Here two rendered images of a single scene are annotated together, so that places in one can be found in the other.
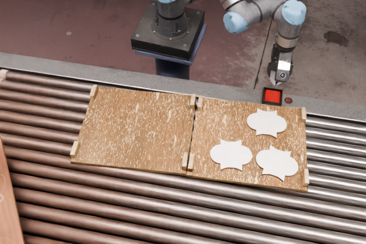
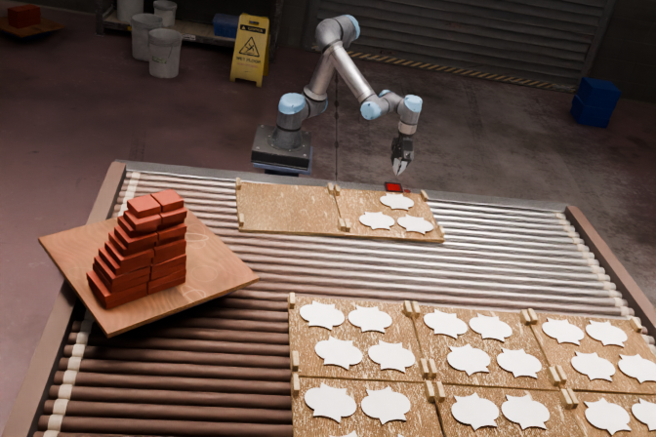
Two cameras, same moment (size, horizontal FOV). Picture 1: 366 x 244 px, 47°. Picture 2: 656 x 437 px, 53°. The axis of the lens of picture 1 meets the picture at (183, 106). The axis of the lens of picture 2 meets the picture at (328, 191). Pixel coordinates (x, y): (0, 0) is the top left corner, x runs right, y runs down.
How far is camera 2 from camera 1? 1.53 m
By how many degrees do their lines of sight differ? 27
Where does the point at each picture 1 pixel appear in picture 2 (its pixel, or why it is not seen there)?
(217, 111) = (352, 196)
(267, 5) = (391, 99)
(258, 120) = (389, 200)
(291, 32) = (413, 119)
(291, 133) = (418, 208)
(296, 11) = (416, 100)
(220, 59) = not seen: hidden behind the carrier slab
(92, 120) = (245, 203)
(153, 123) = (302, 204)
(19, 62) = (147, 167)
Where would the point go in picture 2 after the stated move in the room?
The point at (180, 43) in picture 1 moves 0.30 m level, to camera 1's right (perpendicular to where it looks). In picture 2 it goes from (299, 153) to (359, 154)
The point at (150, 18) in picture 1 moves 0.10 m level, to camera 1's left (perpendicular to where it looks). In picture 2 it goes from (264, 137) to (243, 136)
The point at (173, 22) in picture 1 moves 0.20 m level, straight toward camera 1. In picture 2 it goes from (293, 134) to (305, 155)
